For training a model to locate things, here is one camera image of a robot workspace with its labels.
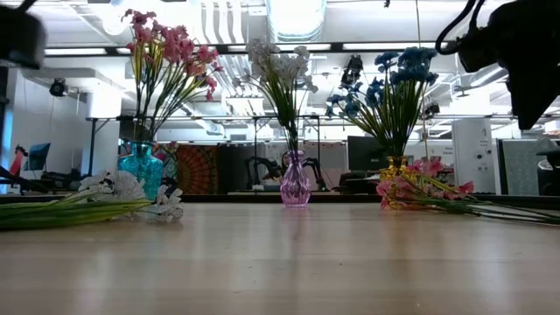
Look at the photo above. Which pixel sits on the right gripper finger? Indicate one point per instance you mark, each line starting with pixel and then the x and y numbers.
pixel 534 96

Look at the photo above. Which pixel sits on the background black robot arm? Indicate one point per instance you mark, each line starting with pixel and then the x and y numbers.
pixel 22 184
pixel 317 168
pixel 256 164

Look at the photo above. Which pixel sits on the amber gold glass vase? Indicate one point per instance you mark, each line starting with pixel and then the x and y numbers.
pixel 395 166

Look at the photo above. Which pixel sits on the teal glass vase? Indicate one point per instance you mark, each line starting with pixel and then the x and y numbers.
pixel 142 168

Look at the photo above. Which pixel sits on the pink glass vase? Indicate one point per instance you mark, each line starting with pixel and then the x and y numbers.
pixel 296 188

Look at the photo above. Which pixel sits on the grey partition panel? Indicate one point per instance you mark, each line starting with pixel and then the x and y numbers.
pixel 520 166

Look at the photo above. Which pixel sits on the white cabinet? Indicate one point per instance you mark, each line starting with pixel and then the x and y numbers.
pixel 472 144

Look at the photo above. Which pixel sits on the blue screen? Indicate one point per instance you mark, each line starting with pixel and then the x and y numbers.
pixel 38 155

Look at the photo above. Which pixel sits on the black computer monitor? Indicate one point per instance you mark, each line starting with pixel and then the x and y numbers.
pixel 363 153

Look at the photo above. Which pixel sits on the orange mandala tapestry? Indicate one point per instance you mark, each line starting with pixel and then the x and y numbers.
pixel 197 168

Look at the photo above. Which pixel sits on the white ceiling pipe bundle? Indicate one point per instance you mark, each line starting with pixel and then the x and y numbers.
pixel 238 105

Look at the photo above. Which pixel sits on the black partition panel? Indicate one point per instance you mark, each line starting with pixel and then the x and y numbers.
pixel 229 166

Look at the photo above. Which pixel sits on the person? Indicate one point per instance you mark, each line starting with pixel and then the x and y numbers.
pixel 285 159

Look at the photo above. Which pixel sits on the grey round air duct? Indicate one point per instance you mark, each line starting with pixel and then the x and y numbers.
pixel 485 79

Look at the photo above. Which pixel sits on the black ceiling-mounted camera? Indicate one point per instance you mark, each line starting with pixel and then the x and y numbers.
pixel 433 109
pixel 353 70
pixel 58 88

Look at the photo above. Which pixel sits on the black frame workstation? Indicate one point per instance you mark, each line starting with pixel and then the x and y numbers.
pixel 93 144

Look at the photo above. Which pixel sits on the black aluminium table frame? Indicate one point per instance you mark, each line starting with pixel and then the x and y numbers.
pixel 245 198

